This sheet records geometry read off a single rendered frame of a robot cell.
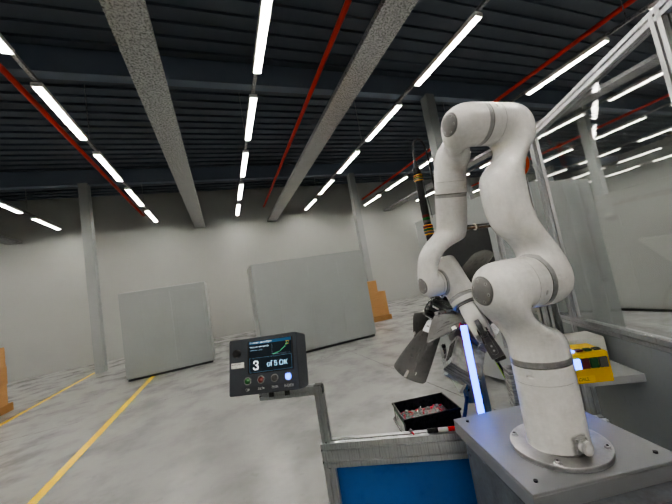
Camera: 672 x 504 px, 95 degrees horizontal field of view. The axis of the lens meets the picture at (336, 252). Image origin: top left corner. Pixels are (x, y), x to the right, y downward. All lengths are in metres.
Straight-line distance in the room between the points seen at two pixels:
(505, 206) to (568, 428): 0.48
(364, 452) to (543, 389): 0.65
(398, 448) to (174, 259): 12.75
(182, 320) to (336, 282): 3.75
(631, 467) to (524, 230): 0.49
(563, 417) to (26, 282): 14.64
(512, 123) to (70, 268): 14.09
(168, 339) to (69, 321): 6.39
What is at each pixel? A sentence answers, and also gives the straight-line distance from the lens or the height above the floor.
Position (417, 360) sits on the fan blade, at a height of 0.99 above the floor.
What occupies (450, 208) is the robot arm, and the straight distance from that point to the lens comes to 0.95.
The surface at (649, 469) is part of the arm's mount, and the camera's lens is 0.93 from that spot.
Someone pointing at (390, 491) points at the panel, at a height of 0.68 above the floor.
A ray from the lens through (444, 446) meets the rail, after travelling 1.23.
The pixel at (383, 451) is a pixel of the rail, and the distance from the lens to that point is 1.24.
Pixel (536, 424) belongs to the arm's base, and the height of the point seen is 1.03.
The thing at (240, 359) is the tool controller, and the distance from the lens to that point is 1.22.
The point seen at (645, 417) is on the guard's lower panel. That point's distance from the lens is 1.92.
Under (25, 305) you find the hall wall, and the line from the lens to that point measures 14.71.
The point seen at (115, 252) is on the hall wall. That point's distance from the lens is 13.97.
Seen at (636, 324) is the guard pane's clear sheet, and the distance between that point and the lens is 1.76.
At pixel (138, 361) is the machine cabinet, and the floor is 0.39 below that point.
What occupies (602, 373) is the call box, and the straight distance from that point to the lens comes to 1.25.
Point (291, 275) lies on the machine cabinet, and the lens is 6.80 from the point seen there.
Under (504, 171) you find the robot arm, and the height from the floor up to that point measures 1.59.
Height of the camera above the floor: 1.41
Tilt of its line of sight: 5 degrees up
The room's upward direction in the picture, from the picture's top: 10 degrees counter-clockwise
